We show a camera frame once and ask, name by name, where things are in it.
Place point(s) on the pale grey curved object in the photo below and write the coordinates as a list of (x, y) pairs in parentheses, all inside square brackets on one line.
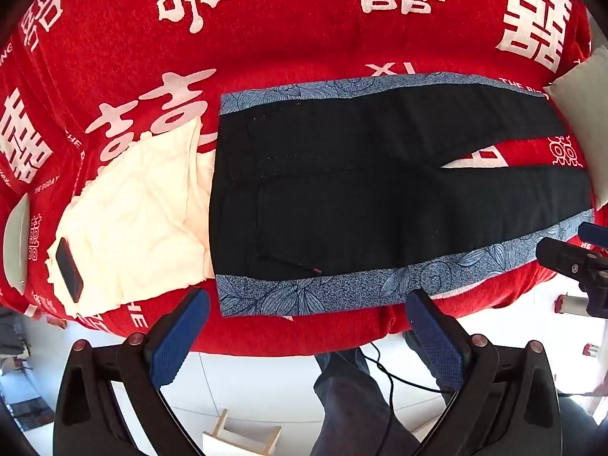
[(16, 247)]

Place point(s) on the black smartphone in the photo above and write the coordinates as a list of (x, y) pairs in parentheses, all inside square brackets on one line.
[(70, 270)]

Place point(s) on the wooden stool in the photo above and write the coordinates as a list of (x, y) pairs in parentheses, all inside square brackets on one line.
[(237, 437)]

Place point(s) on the cream white cloth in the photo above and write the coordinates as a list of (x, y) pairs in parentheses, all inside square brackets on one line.
[(142, 209)]

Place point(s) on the white cylinder with red caps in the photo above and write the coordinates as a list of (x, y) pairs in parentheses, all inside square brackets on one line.
[(572, 305)]

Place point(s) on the white pillow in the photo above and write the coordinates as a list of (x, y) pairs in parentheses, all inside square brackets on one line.
[(586, 104)]

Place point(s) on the red printed blanket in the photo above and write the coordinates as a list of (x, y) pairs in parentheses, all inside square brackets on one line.
[(285, 33)]

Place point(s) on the black pants with blue trim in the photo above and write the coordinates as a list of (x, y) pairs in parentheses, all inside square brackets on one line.
[(332, 190)]

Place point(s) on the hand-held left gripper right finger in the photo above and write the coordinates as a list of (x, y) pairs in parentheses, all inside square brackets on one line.
[(437, 342)]

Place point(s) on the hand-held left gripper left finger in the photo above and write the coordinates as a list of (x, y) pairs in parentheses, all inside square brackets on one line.
[(183, 337)]

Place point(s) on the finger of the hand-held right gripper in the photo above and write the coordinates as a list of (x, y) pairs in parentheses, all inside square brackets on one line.
[(563, 255), (593, 233)]

